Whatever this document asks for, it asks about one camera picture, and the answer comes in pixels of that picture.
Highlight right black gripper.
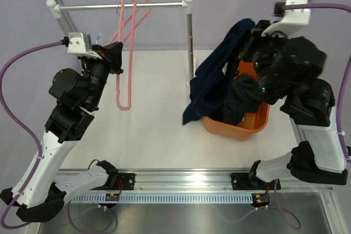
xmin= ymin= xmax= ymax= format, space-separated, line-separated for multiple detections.
xmin=240 ymin=20 xmax=293 ymax=100

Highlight dark green shorts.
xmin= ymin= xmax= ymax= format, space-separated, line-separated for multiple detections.
xmin=210 ymin=73 xmax=262 ymax=126

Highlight navy blue shorts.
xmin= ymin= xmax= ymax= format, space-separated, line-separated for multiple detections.
xmin=182 ymin=18 xmax=256 ymax=125

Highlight pink hanger with navy shorts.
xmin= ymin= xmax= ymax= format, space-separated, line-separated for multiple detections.
xmin=115 ymin=0 xmax=138 ymax=111

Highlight pink hanger with green shorts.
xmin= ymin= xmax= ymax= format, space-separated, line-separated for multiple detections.
xmin=108 ymin=0 xmax=152 ymax=45

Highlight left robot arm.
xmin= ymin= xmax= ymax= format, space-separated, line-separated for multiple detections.
xmin=1 ymin=42 xmax=123 ymax=225

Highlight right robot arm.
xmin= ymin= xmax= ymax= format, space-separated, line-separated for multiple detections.
xmin=240 ymin=20 xmax=348 ymax=189

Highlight orange plastic basket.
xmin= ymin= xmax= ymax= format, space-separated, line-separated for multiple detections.
xmin=202 ymin=61 xmax=269 ymax=141

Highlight metal clothes rack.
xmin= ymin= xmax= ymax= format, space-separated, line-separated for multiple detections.
xmin=46 ymin=0 xmax=196 ymax=80

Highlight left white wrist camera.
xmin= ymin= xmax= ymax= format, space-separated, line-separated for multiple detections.
xmin=61 ymin=32 xmax=102 ymax=59

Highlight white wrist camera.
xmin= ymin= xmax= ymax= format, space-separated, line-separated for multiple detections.
xmin=61 ymin=32 xmax=102 ymax=59
xmin=261 ymin=0 xmax=310 ymax=37

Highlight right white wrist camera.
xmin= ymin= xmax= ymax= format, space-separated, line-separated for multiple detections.
xmin=261 ymin=0 xmax=310 ymax=37

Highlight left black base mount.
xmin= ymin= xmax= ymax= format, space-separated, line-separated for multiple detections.
xmin=106 ymin=172 xmax=135 ymax=191

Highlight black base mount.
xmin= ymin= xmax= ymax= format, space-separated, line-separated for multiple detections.
xmin=230 ymin=172 xmax=275 ymax=191
xmin=106 ymin=172 xmax=135 ymax=191

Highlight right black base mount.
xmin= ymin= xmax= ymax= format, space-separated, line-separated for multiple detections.
xmin=230 ymin=172 xmax=275 ymax=191

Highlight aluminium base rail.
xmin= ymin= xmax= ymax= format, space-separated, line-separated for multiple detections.
xmin=54 ymin=168 xmax=334 ymax=192

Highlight purple floor cable right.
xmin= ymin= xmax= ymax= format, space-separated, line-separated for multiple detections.
xmin=216 ymin=179 xmax=302 ymax=231

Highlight purple floor cable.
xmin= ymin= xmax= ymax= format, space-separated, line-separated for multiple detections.
xmin=216 ymin=179 xmax=302 ymax=231
xmin=66 ymin=205 xmax=119 ymax=232

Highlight white slotted cable duct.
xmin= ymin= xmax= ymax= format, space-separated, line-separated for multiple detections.
xmin=71 ymin=192 xmax=253 ymax=204

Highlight purple floor cable left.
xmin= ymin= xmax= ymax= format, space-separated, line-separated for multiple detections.
xmin=66 ymin=205 xmax=119 ymax=232

